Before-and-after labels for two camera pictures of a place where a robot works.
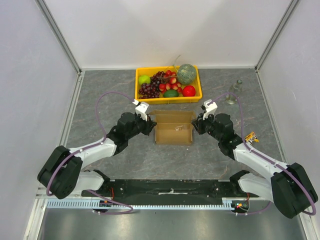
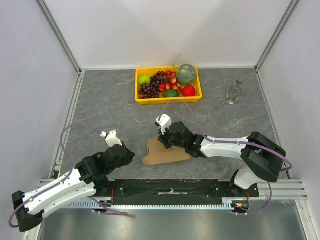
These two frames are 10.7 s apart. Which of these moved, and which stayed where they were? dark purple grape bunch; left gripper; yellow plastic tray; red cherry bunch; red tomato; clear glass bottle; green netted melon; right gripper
Moved: right gripper; left gripper
Stayed: green netted melon; yellow plastic tray; dark purple grape bunch; clear glass bottle; red cherry bunch; red tomato
